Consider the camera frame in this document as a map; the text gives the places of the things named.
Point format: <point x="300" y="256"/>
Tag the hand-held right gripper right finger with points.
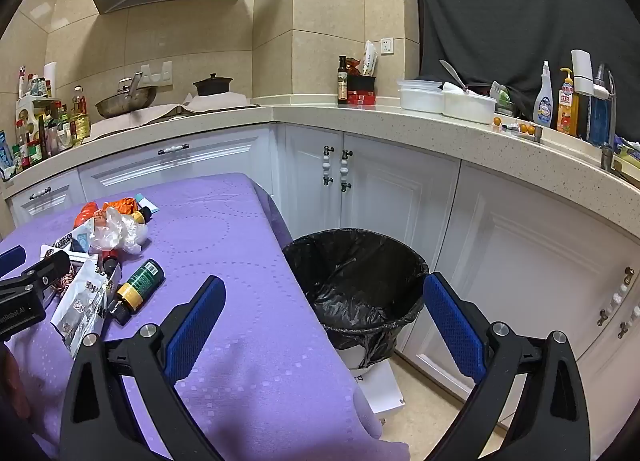
<point x="452" y="321"/>

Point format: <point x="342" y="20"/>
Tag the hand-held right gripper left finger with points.
<point x="197" y="326"/>

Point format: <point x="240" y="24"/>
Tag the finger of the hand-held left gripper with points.
<point x="50" y="266"/>
<point x="12" y="258"/>

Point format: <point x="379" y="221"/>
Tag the brown patterned wrapper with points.
<point x="62" y="283"/>

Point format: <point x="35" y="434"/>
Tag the blue and white wrapper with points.
<point x="75" y="243"/>

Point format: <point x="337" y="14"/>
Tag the silver white foil packet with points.
<point x="85" y="303"/>

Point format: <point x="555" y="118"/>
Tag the red label dark bottle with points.
<point x="109" y="258"/>

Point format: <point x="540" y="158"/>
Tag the large red-orange plastic bag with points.
<point x="86" y="215"/>

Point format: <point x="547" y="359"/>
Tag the green label dark bottle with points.
<point x="140" y="283"/>

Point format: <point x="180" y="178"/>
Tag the clear white plastic bag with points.
<point x="117" y="236"/>

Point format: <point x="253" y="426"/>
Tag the small orange plastic bag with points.
<point x="125" y="205"/>

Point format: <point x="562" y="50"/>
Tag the bin with black liner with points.
<point x="360" y="281"/>

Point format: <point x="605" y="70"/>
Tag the yellow label dark bottle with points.
<point x="143" y="214"/>

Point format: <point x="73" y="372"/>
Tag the teal capped white tube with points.
<point x="147" y="201"/>

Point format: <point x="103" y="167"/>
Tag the person's left hand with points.
<point x="9" y="373"/>

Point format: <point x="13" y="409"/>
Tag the purple tablecloth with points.
<point x="240" y="291"/>

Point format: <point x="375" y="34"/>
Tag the white box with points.
<point x="380" y="388"/>

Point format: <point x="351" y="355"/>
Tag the blue and white bag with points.
<point x="5" y="153"/>

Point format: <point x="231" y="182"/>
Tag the group of condiment bottles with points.
<point x="40" y="128"/>

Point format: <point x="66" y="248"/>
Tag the yellow cooking oil bottle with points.
<point x="80" y="118"/>

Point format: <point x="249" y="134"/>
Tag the steel wok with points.
<point x="125" y="102"/>

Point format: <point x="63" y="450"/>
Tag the paper towel roll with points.
<point x="50" y="75"/>

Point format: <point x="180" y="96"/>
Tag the beige stove cover cloth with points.
<point x="170" y="113"/>

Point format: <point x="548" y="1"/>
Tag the white open container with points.
<point x="467" y="105"/>

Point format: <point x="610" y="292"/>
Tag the white lidded container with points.
<point x="420" y="95"/>

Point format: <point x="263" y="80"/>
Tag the green packet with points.
<point x="502" y="97"/>

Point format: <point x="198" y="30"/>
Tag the white spray bottle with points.
<point x="544" y="103"/>

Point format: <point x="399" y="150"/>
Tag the black lidded pot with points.
<point x="212" y="85"/>

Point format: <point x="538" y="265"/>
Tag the red boxes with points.
<point x="361" y="97"/>

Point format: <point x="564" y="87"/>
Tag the orange dish soap bottle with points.
<point x="567" y="108"/>

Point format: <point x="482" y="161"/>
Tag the grey ladle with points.
<point x="452" y="73"/>

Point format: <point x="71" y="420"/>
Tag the blue translucent cylinder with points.
<point x="597" y="118"/>

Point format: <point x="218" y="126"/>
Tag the black holder box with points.
<point x="362" y="82"/>

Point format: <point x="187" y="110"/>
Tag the dark sauce bottle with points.
<point x="342" y="83"/>

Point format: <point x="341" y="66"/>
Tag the red snack packet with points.
<point x="354" y="65"/>

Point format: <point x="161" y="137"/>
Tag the white snack bag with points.
<point x="369" y="58"/>

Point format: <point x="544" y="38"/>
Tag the steel faucet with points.
<point x="611" y="91"/>

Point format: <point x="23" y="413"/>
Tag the white faucet water filter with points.
<point x="584" y="72"/>

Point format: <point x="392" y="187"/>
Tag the black curtain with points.
<point x="525" y="16"/>

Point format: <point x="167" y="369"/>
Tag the white double wall socket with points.
<point x="159" y="72"/>

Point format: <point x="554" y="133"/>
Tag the white single wall socket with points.
<point x="386" y="45"/>

